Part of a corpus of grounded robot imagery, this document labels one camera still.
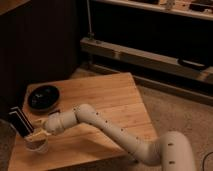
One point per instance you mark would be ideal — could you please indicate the low wooden table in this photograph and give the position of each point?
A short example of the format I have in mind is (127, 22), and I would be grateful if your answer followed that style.
(115, 97)

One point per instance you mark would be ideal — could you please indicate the thin metal pole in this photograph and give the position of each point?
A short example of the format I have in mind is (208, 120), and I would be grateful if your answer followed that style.
(90, 32)

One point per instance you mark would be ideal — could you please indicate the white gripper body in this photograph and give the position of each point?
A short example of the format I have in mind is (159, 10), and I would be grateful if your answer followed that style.
(53, 125)

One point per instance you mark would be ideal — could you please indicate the black handle on shelf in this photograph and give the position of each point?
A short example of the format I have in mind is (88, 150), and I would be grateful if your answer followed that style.
(192, 65)

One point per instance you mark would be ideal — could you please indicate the dark blue eraser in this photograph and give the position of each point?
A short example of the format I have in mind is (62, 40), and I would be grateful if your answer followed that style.
(53, 112)

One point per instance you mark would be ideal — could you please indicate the black striped box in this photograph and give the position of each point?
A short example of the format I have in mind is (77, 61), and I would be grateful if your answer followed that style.
(20, 122)

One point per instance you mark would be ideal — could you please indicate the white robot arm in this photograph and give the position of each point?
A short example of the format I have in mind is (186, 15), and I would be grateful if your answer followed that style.
(172, 151)

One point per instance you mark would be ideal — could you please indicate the upper wooden shelf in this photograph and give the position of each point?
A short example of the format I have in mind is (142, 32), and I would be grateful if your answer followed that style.
(175, 7)

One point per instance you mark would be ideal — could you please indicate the grey metal shelf beam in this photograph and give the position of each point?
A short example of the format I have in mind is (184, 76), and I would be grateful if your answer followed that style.
(145, 59)

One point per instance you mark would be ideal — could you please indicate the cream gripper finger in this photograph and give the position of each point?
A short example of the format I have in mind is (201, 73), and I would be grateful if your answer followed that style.
(38, 122)
(41, 135)

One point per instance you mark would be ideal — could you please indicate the black round bowl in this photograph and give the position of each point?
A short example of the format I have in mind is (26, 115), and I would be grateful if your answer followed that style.
(43, 97)

